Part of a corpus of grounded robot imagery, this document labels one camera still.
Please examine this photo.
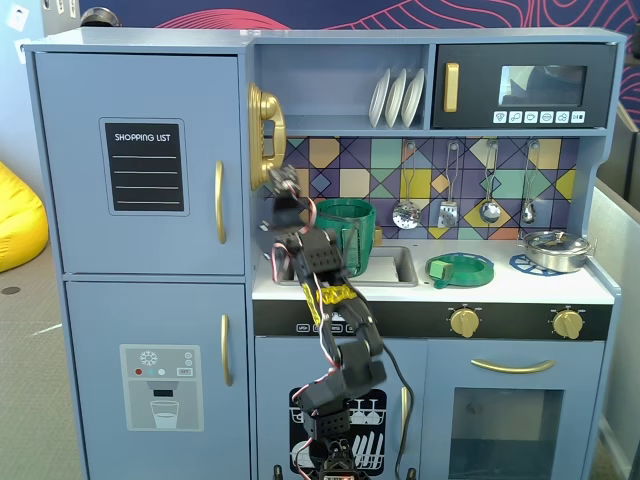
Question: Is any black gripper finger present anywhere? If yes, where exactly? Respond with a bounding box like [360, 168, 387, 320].
[268, 167, 287, 200]
[283, 166, 303, 201]

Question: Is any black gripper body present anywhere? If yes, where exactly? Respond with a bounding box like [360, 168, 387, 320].
[258, 195, 314, 247]

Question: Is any blue door with shopping list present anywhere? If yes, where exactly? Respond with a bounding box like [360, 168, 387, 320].
[33, 52, 247, 277]

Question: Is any blue door with dishwasher print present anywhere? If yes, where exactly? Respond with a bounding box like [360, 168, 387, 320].
[254, 335, 429, 480]

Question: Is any blue door with dispenser print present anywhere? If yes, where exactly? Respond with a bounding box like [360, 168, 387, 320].
[64, 280, 251, 480]

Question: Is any black toy microwave door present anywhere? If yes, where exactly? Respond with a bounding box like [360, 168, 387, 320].
[431, 43, 619, 131]

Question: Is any blue oven door with window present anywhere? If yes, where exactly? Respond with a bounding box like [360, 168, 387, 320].
[424, 340, 607, 480]

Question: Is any green plastic cup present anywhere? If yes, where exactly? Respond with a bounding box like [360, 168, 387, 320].
[315, 198, 378, 278]

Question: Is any gold toy telephone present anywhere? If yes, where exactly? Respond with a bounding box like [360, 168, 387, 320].
[247, 81, 288, 192]

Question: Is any steel slotted spoon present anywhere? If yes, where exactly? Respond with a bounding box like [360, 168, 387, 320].
[392, 141, 423, 231]

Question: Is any white toy plate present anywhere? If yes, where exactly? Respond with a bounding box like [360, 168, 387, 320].
[384, 68, 409, 129]
[401, 67, 427, 129]
[368, 68, 393, 129]

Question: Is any blue toy kitchen body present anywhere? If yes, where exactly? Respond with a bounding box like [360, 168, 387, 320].
[22, 27, 629, 480]

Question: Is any grey toy sink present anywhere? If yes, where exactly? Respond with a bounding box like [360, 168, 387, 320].
[272, 244, 419, 289]

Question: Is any steel spatula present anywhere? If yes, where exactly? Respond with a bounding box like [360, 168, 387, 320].
[437, 141, 461, 229]

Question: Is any green round dish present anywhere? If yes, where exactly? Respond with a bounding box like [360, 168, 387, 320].
[425, 252, 497, 291]

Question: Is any steel ladle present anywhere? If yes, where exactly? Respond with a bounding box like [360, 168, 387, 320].
[478, 140, 503, 225]

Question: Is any gold stove knob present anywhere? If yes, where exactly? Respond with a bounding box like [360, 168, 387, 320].
[551, 308, 585, 339]
[449, 307, 481, 338]

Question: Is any blue round trivet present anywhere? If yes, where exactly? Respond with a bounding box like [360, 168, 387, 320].
[509, 252, 562, 278]

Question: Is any dark round bowl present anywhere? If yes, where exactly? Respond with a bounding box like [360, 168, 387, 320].
[79, 6, 122, 28]

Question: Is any yellow beanbag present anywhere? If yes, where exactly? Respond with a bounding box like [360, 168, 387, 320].
[0, 160, 50, 274]

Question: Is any steel pot with lid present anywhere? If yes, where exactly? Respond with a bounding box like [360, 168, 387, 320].
[516, 228, 599, 275]

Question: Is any long gold door handle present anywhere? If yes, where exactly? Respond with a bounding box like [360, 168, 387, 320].
[213, 159, 228, 246]

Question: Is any short gold door handle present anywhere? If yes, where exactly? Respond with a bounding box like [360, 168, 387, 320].
[220, 313, 235, 388]

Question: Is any gold microwave handle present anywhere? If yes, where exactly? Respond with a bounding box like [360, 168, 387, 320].
[443, 62, 461, 114]

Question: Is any looped black cable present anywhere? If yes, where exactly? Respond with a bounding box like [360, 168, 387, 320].
[377, 343, 417, 480]

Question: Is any gold dishwasher door handle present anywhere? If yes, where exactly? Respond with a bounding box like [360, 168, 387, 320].
[399, 386, 412, 457]

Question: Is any curved gold oven handle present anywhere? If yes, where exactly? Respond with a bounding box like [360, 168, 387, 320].
[470, 357, 557, 376]

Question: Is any white wall socket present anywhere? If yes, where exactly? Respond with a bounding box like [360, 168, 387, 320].
[4, 3, 30, 30]

